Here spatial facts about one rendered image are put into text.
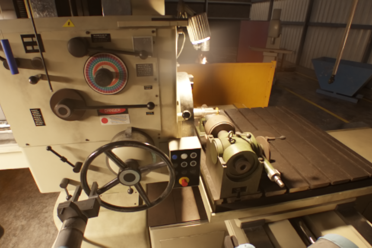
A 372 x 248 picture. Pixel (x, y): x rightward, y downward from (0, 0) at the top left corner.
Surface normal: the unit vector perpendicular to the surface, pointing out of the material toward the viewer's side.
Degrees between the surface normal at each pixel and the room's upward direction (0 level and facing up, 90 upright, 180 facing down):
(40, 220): 0
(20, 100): 90
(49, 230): 0
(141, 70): 90
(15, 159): 90
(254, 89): 90
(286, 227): 0
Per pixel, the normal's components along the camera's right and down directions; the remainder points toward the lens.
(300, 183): 0.01, -0.88
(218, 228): 0.17, 0.46
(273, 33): -0.44, 0.41
